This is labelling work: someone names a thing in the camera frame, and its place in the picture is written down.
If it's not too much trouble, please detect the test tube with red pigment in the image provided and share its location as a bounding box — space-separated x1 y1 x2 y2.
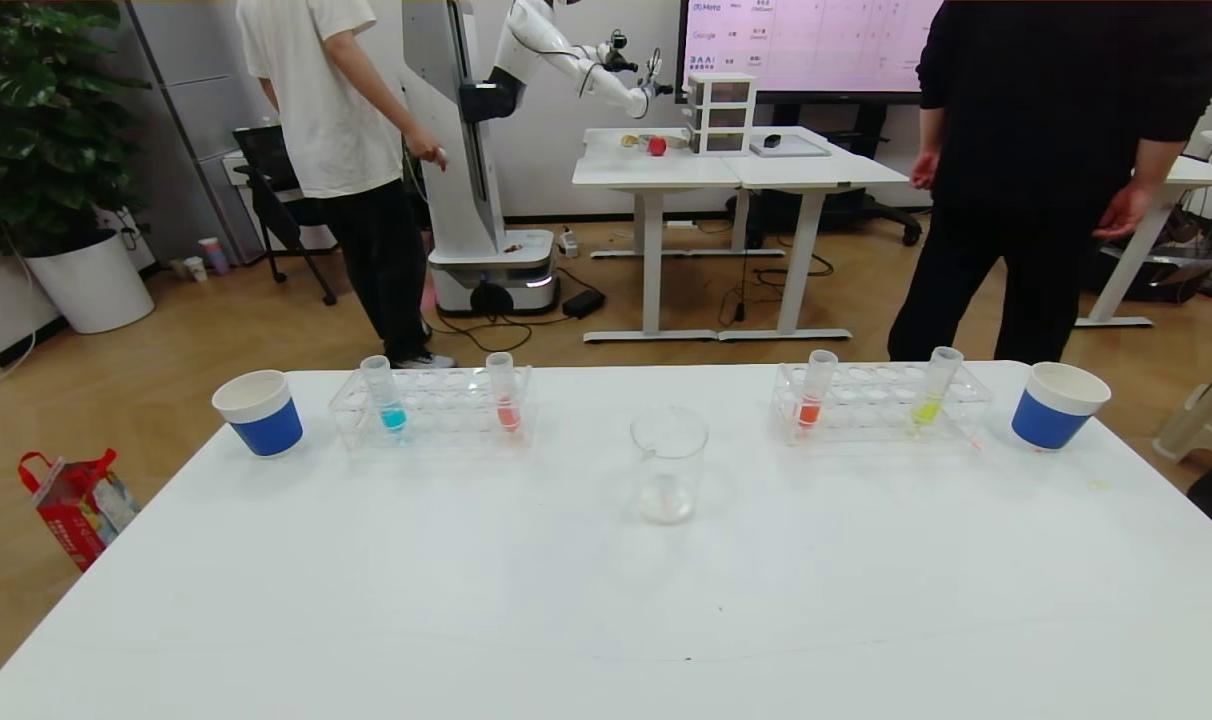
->
486 352 522 433
797 350 839 431

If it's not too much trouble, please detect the test tube with yellow pigment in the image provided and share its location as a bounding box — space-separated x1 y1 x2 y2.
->
912 346 964 425

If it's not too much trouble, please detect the clear glass beaker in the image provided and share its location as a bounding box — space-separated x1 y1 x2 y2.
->
631 406 710 525

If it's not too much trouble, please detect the clear plastic test tube rack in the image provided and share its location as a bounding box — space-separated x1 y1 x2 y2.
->
772 360 993 445
328 365 537 451

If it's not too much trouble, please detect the test tube with blue pigment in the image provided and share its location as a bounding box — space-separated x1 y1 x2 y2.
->
360 355 408 433

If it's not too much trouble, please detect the white humanoid robot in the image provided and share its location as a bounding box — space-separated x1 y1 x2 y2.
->
398 0 677 318

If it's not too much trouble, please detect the white drawer unit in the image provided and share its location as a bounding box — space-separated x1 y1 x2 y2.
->
685 72 758 156

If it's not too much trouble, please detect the grey tablet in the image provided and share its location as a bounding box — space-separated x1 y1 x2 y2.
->
749 133 832 158

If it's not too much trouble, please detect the blue white paper cup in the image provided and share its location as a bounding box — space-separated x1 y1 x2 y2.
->
1012 362 1112 451
212 370 304 458

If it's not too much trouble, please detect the large display screen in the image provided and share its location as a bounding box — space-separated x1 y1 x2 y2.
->
675 0 947 105

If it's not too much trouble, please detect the person in white shirt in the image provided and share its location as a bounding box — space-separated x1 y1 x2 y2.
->
236 0 459 371

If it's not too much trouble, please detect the black office chair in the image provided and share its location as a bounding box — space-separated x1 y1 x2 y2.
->
232 124 339 307

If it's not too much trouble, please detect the grey metal cabinet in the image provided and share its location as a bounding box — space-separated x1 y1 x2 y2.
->
126 0 272 266

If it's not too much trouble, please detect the person in black clothes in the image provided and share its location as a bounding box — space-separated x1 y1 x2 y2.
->
887 0 1212 363

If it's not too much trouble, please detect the white plant pot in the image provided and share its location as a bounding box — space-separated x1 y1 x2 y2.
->
23 228 156 335

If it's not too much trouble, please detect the long white desk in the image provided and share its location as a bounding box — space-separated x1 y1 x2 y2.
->
1076 155 1212 329

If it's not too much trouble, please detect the red shopping bag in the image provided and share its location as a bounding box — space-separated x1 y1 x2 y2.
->
18 449 140 572

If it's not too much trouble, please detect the green leafy plant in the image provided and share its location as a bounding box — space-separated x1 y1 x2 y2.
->
0 0 152 256

